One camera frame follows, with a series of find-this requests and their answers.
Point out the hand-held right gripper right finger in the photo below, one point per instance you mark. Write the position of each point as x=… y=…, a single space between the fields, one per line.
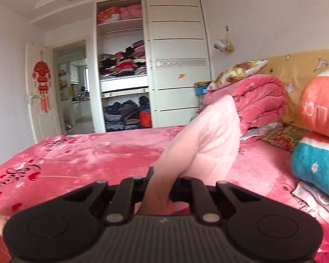
x=193 y=191

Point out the orange plush blanket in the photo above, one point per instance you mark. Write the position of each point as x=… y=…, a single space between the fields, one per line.
x=320 y=106

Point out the teal plush blanket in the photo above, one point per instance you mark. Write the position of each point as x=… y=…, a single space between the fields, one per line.
x=315 y=159

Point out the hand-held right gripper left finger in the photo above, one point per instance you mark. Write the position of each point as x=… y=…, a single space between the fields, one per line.
x=127 y=194

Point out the pink fluffy stored quilt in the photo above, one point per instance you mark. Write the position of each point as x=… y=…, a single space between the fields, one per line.
x=131 y=11

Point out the white wardrobe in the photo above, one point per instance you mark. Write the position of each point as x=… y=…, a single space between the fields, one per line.
x=123 y=86

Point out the white kitchen cabinet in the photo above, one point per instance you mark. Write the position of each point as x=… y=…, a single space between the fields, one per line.
x=82 y=112

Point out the white hanging bag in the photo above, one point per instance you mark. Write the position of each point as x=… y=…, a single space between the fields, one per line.
x=220 y=46

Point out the pink quilted garment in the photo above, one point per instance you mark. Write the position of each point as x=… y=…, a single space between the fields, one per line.
x=197 y=137

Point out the pile of mixed folded clothes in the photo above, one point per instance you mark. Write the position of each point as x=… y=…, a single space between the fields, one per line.
x=126 y=65

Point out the yellow hanging ornament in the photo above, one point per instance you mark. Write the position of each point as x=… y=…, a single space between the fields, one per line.
x=229 y=43

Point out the orange bag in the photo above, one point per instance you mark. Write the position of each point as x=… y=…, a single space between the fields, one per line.
x=145 y=117

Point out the white room door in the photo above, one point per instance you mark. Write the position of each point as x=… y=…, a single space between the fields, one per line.
x=48 y=126

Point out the white patterned quilt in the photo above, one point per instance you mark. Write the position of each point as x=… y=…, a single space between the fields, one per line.
x=318 y=200

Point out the white wardrobe sliding door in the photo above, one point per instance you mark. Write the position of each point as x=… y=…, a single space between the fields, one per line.
x=175 y=49

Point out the red knot door ornament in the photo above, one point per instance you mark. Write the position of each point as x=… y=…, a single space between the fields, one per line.
x=41 y=70

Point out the floral pillow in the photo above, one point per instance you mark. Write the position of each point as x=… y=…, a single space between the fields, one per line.
x=235 y=72

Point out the blue cardboard box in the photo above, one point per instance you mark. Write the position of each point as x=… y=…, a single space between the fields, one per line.
x=201 y=90

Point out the red patterned folded quilt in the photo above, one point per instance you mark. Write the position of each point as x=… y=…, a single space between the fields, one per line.
x=107 y=15

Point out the yellow printed headboard cover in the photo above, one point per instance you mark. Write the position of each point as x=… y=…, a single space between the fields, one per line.
x=298 y=68

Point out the folded pink plush quilt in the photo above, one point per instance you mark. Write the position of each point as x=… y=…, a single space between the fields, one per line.
x=257 y=98

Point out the pile of dark clothes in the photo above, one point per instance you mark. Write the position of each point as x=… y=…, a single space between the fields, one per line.
x=118 y=112

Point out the bed with pink cover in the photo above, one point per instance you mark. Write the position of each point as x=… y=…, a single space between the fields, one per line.
x=85 y=153

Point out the kitchen window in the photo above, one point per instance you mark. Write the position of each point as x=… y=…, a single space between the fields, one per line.
x=86 y=78

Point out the orange door sticker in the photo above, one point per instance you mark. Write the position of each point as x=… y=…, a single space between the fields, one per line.
x=181 y=76

